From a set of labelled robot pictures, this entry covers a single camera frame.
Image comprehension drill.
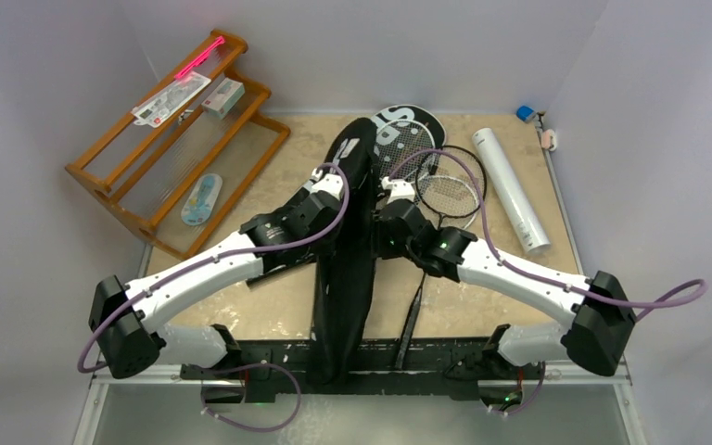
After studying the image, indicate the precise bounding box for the black badminton racket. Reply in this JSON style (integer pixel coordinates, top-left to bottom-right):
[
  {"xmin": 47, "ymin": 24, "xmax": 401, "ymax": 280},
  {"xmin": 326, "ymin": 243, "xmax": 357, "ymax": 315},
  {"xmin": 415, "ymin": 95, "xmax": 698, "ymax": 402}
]
[{"xmin": 392, "ymin": 145, "xmax": 488, "ymax": 371}]

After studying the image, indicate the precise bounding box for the black racket bag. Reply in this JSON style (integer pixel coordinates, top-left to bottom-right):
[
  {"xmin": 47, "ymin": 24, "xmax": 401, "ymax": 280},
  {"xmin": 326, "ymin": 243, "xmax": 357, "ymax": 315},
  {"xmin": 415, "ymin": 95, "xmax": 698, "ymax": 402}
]
[
  {"xmin": 370, "ymin": 105, "xmax": 447, "ymax": 148},
  {"xmin": 245, "ymin": 118, "xmax": 382, "ymax": 388}
]

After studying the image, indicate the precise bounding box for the white shuttlecock tube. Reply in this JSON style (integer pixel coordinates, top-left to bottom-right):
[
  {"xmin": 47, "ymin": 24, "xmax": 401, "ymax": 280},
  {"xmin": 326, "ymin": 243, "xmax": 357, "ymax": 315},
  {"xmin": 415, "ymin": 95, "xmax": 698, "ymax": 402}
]
[{"xmin": 472, "ymin": 128, "xmax": 551, "ymax": 255}]

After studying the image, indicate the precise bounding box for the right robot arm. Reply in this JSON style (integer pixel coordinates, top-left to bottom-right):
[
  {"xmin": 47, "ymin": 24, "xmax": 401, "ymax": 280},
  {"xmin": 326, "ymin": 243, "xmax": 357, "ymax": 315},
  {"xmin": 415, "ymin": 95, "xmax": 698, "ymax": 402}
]
[{"xmin": 374, "ymin": 199, "xmax": 637, "ymax": 377}]

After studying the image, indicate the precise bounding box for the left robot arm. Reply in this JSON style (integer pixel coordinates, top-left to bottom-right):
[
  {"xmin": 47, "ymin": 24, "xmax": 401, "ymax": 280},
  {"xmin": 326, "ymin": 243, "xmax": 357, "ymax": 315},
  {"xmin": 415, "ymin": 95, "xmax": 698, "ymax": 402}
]
[{"xmin": 78, "ymin": 190, "xmax": 350, "ymax": 379}]

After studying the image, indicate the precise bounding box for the blue toothbrush blister pack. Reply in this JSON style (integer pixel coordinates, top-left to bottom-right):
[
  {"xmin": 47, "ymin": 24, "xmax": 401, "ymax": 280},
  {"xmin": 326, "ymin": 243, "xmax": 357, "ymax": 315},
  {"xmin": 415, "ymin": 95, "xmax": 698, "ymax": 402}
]
[{"xmin": 181, "ymin": 173, "xmax": 223, "ymax": 226}]

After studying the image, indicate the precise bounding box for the black racket under bag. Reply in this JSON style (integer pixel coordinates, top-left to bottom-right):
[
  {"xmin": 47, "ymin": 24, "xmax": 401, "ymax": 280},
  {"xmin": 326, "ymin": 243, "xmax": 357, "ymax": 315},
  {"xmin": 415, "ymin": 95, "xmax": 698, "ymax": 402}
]
[{"xmin": 375, "ymin": 119, "xmax": 439, "ymax": 182}]

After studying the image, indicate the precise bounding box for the small teal white box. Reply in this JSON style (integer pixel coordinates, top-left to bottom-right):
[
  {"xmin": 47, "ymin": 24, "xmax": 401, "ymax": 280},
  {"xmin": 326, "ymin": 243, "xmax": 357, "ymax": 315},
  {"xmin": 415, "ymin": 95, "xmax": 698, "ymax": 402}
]
[{"xmin": 201, "ymin": 77, "xmax": 245, "ymax": 119}]

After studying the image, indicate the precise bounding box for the wooden tiered shelf rack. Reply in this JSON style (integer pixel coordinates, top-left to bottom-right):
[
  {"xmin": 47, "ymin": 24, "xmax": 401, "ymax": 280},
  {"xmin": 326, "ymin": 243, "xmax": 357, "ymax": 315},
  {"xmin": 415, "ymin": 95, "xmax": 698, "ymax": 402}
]
[{"xmin": 65, "ymin": 29, "xmax": 291, "ymax": 260}]

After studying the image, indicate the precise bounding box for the blue small object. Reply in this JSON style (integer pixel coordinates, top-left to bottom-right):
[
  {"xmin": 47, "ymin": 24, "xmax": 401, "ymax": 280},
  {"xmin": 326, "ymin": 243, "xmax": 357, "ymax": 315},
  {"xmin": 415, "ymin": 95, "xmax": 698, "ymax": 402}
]
[{"xmin": 515, "ymin": 106, "xmax": 537, "ymax": 123}]

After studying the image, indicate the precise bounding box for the pink white small object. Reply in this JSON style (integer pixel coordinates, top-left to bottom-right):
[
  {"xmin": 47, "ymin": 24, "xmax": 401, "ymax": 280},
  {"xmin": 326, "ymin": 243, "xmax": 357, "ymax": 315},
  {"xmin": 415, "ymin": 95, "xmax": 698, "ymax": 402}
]
[{"xmin": 540, "ymin": 129, "xmax": 557, "ymax": 151}]

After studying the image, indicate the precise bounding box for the pink pen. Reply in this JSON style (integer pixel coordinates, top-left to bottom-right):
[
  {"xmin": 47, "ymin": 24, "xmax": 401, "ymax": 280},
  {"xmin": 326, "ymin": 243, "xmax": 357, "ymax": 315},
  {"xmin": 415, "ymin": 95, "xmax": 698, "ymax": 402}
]
[{"xmin": 174, "ymin": 35, "xmax": 225, "ymax": 80}]

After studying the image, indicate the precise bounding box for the white packaged card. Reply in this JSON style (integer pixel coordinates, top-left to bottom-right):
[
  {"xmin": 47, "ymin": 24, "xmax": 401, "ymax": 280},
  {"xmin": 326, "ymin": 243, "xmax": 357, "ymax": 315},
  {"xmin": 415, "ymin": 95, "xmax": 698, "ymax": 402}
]
[{"xmin": 132, "ymin": 71, "xmax": 211, "ymax": 128}]

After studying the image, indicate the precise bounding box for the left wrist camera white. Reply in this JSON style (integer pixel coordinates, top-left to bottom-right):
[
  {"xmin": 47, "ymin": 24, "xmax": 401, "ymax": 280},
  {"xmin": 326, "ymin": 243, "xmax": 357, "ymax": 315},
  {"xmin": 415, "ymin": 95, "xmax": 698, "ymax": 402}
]
[{"xmin": 309, "ymin": 169, "xmax": 346, "ymax": 200}]

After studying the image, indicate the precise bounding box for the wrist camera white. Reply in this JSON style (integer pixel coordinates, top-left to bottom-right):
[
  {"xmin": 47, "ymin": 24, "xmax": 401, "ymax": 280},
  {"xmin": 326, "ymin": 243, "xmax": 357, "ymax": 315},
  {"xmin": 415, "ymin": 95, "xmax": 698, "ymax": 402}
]
[
  {"xmin": 381, "ymin": 176, "xmax": 416, "ymax": 205},
  {"xmin": 309, "ymin": 169, "xmax": 346, "ymax": 200}
]

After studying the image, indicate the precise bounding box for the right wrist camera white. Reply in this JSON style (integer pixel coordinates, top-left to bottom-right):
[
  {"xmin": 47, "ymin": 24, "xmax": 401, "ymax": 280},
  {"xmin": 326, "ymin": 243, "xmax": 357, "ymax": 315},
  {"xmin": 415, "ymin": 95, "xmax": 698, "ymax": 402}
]
[{"xmin": 381, "ymin": 176, "xmax": 416, "ymax": 205}]

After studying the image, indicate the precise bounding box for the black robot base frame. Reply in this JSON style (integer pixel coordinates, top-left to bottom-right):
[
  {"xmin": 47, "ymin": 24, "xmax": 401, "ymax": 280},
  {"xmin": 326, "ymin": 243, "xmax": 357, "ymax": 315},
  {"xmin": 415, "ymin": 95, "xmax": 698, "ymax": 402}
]
[{"xmin": 95, "ymin": 334, "xmax": 631, "ymax": 410}]

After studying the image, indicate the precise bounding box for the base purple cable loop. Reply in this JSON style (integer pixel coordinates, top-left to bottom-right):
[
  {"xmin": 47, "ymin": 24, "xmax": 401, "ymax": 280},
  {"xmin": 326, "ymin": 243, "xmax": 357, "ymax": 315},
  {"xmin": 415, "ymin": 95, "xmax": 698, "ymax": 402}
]
[{"xmin": 200, "ymin": 362, "xmax": 304, "ymax": 434}]

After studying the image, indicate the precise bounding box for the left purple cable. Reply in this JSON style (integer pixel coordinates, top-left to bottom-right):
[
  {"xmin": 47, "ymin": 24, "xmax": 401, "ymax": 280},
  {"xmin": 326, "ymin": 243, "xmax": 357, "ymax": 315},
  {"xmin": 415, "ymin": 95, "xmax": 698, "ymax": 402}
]
[{"xmin": 77, "ymin": 162, "xmax": 351, "ymax": 432}]

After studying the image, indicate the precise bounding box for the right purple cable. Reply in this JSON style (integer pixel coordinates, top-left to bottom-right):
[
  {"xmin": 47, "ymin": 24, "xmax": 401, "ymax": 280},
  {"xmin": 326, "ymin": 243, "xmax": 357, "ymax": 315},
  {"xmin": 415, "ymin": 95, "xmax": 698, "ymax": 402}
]
[{"xmin": 387, "ymin": 148, "xmax": 708, "ymax": 419}]

